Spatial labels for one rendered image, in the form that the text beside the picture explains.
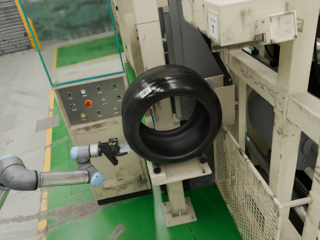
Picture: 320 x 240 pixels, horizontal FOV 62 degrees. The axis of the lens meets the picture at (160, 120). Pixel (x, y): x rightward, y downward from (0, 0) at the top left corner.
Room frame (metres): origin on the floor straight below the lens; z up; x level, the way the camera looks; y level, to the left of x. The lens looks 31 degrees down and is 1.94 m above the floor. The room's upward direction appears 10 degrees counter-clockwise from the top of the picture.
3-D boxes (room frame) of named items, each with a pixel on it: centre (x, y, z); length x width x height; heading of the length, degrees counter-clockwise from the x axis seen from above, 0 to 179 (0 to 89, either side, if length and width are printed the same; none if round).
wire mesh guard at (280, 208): (1.18, -0.41, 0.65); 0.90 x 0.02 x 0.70; 4
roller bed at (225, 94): (1.63, -0.43, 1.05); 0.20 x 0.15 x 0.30; 4
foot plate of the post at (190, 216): (1.64, -0.02, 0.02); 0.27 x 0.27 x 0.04; 4
